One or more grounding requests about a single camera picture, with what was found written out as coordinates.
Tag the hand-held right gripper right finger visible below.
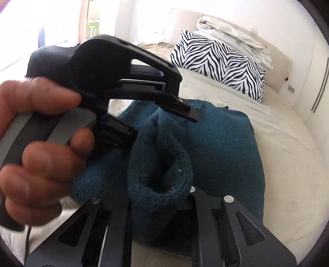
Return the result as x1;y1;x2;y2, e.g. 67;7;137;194
184;187;297;267

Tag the folded white duvet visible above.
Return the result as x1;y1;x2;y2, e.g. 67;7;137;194
197;16;273;69

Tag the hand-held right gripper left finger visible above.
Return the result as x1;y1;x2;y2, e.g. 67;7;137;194
24;196;133;267

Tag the zebra print pillow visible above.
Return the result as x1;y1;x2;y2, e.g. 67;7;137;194
168;29;267;104

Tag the green lidded jar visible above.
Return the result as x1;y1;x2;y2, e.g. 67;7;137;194
88;22;100;38

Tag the white wardrobe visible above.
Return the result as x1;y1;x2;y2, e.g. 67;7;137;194
292;23;329;135

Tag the bed with beige sheet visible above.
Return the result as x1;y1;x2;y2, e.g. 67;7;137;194
0;42;325;267

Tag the beige curtain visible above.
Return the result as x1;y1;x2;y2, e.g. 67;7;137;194
78;0;89;45

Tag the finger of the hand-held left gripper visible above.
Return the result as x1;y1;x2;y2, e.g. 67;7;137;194
96;115;137;147
110;36;200;123

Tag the person's left hand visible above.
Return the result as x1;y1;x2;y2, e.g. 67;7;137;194
0;76;96;228

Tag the black wardrobe handle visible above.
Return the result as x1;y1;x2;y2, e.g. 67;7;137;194
311;57;329;114

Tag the dark teal sweater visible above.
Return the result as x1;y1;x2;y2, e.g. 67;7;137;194
71;99;266;247

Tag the white wall shelf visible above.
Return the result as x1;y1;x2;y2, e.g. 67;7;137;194
86;0;102;39

